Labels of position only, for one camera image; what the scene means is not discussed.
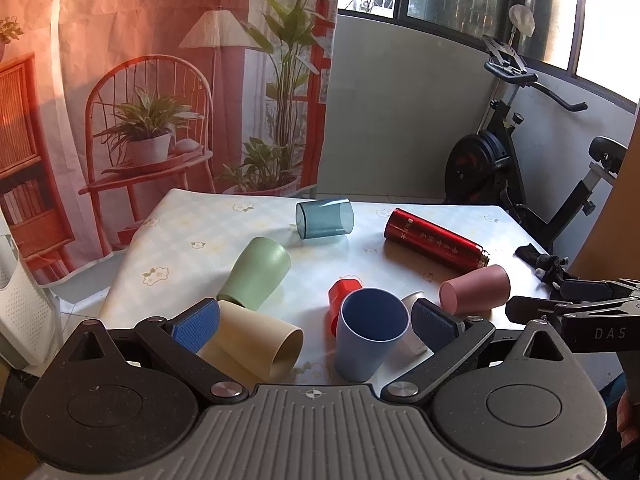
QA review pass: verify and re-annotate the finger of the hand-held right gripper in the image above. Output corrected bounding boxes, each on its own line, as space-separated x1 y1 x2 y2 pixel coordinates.
505 295 640 331
560 277 640 302

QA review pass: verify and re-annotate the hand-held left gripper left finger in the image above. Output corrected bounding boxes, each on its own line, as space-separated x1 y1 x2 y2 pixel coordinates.
65 298 249 405

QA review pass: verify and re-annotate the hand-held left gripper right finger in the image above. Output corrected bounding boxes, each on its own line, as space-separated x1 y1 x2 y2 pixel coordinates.
382 298 576 403

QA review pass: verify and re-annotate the white cup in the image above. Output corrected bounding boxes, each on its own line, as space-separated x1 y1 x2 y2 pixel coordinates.
400 291 431 356

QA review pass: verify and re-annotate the pink cup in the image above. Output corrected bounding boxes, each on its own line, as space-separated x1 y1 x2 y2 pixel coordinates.
439 264 512 312

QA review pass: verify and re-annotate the beige cup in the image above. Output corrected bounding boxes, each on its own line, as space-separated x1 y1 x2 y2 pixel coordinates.
197 300 305 382

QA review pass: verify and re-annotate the green cup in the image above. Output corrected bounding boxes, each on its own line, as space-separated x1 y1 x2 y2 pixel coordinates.
216 236 292 311

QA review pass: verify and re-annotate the small red cup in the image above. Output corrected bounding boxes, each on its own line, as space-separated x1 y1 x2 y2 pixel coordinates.
327 279 364 335

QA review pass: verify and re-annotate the clear blue plastic cup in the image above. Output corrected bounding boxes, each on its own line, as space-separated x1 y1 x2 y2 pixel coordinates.
294 199 356 242

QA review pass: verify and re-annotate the brown board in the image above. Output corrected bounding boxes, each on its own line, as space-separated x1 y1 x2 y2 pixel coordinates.
570 105 640 281

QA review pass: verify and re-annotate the red thermos bottle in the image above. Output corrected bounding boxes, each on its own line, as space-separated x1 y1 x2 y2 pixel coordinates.
384 207 491 270

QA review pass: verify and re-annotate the black exercise bike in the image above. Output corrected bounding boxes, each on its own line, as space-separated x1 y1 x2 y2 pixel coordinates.
444 35 628 256

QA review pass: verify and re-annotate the white perforated appliance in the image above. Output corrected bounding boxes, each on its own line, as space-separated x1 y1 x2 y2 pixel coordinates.
0 205 63 368

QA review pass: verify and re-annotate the white crumpled bag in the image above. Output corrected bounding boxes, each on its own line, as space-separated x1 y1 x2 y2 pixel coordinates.
509 5 537 38

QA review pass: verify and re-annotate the black cloth strap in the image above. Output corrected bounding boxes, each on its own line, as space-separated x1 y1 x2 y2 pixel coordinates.
515 244 581 286

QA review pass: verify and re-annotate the printed wall cloth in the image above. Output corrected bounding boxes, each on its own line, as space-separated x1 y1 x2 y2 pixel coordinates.
0 0 341 291

